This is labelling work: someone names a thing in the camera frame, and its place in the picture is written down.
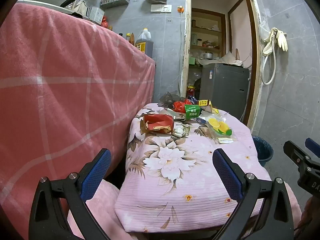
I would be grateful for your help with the red plastic bag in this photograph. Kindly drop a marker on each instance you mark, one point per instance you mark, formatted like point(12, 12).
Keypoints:
point(178, 106)

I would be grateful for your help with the beige paper wrapper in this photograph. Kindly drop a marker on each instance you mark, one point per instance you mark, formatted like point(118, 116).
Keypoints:
point(213, 108)

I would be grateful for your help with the cooking oil bottle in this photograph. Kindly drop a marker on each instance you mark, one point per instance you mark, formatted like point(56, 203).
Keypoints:
point(145, 43)

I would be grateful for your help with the blue trash bin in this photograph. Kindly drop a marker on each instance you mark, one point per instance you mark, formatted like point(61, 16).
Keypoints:
point(262, 150)

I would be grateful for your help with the grey wall rack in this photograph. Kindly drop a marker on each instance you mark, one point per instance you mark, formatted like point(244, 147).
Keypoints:
point(115, 2)

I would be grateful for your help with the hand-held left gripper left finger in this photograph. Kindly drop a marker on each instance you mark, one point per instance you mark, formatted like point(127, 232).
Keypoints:
point(97, 172)

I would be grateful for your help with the grey washing machine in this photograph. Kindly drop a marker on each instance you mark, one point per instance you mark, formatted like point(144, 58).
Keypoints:
point(222, 85)

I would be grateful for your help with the green box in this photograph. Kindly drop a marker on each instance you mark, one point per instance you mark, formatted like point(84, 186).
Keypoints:
point(192, 61)

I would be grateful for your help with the clear plastic wall bag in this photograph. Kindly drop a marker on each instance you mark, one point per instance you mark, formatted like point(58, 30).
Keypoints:
point(263, 31)

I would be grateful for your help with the green carton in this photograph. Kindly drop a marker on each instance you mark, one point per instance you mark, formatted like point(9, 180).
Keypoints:
point(192, 111)

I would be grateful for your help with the dark plastic bag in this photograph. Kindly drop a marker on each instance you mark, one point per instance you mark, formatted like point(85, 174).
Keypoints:
point(167, 98)

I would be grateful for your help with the orange wall hook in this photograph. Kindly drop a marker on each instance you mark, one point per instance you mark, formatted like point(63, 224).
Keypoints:
point(181, 10)

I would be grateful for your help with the white crumpled sheet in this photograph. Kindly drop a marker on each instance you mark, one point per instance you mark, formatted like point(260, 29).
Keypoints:
point(228, 58)

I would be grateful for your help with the pink fluffy towel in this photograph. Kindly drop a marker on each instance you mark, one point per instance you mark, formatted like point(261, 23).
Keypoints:
point(105, 205)

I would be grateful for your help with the small yellow box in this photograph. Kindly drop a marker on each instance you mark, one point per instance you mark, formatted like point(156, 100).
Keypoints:
point(203, 102)

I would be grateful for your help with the lemon print packet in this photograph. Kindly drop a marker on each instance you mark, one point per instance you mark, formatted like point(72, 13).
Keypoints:
point(217, 125)

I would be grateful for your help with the person's right hand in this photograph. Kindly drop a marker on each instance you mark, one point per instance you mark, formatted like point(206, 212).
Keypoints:
point(310, 212)

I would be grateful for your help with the blue snack wrapper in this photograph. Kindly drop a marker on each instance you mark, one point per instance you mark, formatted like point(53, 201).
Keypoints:
point(191, 99)

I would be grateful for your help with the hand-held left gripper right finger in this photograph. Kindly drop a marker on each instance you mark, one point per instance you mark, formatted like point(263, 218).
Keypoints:
point(226, 172)

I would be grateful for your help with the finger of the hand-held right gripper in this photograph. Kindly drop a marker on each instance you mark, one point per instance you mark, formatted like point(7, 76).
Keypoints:
point(313, 147)
point(295, 153)

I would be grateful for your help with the pink checked cloth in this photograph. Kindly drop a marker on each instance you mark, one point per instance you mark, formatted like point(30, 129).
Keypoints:
point(62, 80)

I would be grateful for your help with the cream rubber glove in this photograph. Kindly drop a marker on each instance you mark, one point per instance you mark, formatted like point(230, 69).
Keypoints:
point(282, 38)
point(268, 46)

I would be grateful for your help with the cream hanging cloth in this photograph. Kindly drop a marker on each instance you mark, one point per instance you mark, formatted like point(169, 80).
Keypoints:
point(80, 6)

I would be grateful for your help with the yellow capped bottle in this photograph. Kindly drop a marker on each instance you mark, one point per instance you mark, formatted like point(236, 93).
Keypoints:
point(128, 38)

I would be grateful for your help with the amber bottle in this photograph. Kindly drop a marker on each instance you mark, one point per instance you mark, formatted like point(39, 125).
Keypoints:
point(133, 40)

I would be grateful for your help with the wooden shelf unit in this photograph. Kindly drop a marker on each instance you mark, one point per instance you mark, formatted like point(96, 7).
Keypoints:
point(222, 30)

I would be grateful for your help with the pink floral tablecloth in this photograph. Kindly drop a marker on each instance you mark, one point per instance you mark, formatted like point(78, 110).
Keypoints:
point(175, 155)

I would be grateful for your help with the pale green jar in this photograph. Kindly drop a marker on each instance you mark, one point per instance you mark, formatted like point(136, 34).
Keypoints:
point(194, 40)

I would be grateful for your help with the red paper box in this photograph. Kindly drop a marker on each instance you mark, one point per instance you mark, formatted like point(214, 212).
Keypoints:
point(160, 121)

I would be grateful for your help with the metal pot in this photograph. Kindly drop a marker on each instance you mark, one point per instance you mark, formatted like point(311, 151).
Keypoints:
point(208, 55)

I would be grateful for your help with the white detergent bottle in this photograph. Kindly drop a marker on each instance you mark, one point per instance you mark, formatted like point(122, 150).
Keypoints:
point(191, 90)

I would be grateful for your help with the wall socket plate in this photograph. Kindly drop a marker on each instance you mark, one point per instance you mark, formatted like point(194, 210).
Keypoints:
point(161, 8)

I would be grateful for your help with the white box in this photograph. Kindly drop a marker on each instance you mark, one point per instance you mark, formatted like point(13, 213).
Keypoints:
point(96, 15)

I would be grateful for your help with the wooden door frame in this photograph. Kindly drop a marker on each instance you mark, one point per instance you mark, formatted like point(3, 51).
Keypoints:
point(255, 55)

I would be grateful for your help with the small red bag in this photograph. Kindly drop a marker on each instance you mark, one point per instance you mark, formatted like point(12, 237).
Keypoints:
point(105, 22)

